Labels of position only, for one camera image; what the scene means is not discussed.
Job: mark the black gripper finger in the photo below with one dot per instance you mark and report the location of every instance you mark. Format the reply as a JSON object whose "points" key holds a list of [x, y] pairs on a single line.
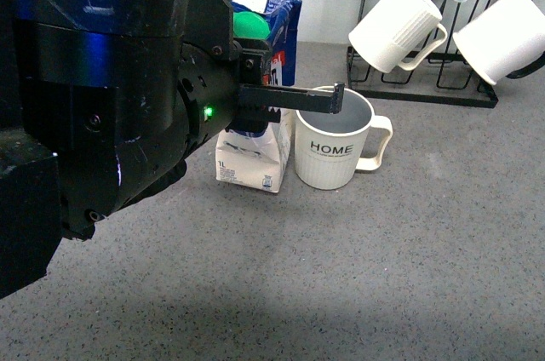
{"points": [[328, 100]]}

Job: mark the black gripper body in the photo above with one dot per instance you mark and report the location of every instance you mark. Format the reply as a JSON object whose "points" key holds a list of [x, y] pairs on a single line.
{"points": [[223, 50]]}

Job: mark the cream HOME mug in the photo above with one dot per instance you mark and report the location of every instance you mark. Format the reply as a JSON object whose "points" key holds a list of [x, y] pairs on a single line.
{"points": [[328, 147]]}

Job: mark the blue white milk carton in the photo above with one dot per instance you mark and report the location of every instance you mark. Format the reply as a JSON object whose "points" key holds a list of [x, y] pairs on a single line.
{"points": [[258, 159]]}

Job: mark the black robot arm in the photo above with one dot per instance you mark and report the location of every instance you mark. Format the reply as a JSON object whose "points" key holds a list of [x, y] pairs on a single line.
{"points": [[102, 102]]}

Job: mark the white ribbed hanging mug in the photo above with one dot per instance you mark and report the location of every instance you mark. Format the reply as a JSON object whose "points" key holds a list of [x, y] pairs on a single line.
{"points": [[398, 33]]}

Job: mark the black wire mug rack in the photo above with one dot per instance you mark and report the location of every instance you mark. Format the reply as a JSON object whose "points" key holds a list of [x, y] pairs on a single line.
{"points": [[444, 77]]}

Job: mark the white mug black handle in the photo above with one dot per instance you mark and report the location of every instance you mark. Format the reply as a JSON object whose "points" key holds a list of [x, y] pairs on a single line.
{"points": [[506, 40]]}

